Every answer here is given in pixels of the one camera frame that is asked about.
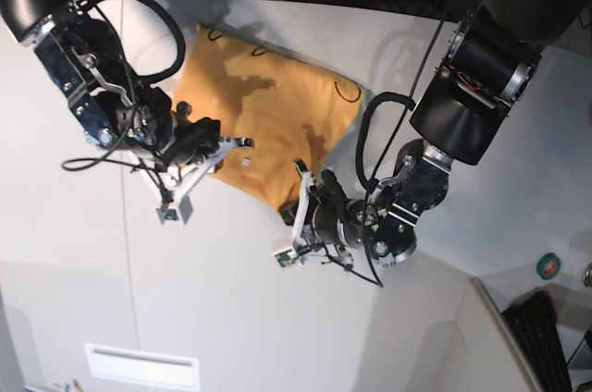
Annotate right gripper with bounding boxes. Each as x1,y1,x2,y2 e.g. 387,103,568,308
156,103,254,169

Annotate white partition panel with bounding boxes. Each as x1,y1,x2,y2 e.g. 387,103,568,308
354,252,540,391

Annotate black computer keyboard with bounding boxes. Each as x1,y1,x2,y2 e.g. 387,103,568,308
502,290,572,392

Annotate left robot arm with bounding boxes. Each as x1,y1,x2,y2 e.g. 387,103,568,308
274,0,588,273

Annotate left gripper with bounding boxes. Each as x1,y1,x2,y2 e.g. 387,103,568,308
279,159,353,272

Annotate green tape roll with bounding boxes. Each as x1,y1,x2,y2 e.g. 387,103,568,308
536,252,561,280

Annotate white recessed table hatch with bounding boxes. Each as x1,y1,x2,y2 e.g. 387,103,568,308
84,343,201,391

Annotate silver round knob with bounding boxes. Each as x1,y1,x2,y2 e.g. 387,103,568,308
583,263,592,288

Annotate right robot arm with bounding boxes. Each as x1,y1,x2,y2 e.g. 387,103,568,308
1,0,254,172

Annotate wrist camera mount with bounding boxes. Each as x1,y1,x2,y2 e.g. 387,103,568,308
272,170,320,270
129,136,237,225

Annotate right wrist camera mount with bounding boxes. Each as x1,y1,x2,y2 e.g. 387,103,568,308
129,136,237,225

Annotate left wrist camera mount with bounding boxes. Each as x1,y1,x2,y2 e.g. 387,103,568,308
272,170,320,270

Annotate orange yellow t-shirt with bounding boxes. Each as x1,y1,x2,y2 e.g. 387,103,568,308
173,24,364,210

